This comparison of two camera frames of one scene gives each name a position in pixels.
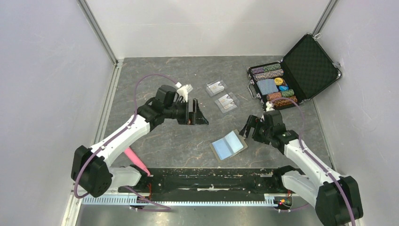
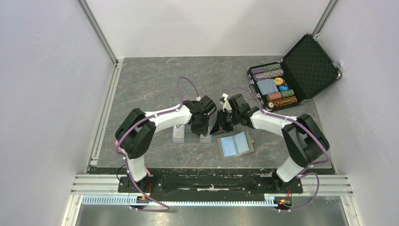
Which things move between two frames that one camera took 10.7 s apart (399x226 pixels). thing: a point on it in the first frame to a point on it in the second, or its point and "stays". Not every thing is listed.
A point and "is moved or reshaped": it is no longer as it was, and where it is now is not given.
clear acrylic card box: (227, 103) is moved or reshaped
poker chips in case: (275, 89) stays
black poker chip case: (306, 70) stays
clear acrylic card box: (215, 87) to (178, 133)
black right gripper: (256, 137) to (221, 123)
